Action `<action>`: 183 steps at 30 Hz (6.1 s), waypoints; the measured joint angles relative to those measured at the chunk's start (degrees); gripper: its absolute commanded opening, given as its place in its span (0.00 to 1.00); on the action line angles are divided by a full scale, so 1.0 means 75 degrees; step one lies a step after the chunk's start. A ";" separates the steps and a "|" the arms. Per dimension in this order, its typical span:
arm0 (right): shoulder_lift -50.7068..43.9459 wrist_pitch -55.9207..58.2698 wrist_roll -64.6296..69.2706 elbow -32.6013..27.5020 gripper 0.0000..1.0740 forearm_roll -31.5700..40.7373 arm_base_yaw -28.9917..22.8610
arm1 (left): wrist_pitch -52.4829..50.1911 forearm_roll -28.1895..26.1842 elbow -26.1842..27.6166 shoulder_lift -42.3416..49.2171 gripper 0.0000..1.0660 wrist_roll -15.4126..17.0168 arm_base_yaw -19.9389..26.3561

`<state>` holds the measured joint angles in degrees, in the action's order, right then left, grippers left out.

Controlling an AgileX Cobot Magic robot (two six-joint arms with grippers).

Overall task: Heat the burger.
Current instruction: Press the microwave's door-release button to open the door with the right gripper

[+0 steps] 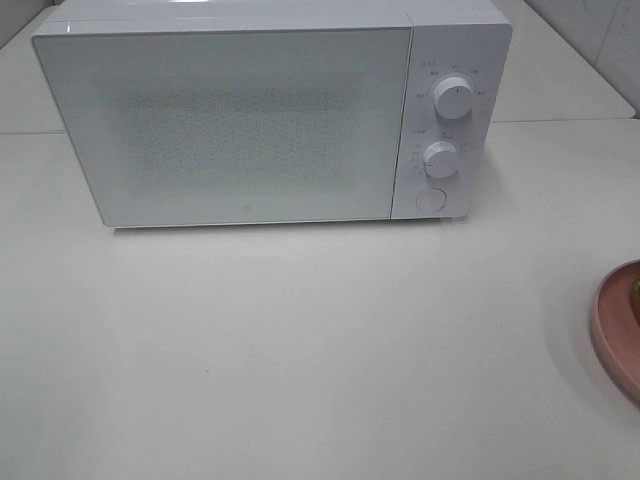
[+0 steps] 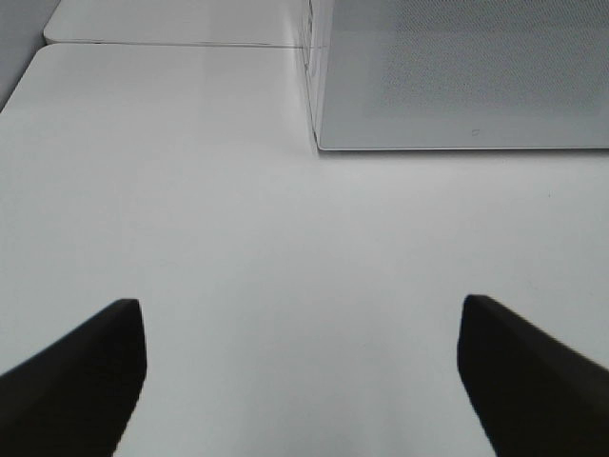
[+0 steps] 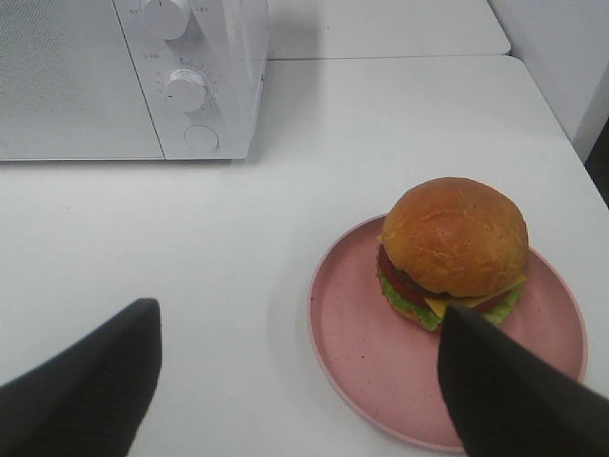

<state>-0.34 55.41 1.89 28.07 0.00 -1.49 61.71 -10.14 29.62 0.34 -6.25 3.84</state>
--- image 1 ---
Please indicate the round white door button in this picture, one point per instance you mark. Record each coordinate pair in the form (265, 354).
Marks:
(431, 200)

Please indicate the white microwave door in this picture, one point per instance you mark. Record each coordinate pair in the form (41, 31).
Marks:
(232, 128)

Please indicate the pink round plate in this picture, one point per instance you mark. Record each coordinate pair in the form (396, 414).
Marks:
(614, 330)

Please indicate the burger with lettuce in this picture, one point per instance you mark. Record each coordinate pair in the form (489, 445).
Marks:
(635, 299)

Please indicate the lower white timer knob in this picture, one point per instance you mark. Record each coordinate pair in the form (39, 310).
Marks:
(441, 160)

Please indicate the white microwave oven body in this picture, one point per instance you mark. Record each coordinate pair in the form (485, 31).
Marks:
(470, 38)

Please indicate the upper white power knob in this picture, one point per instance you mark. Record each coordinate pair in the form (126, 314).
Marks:
(453, 96)

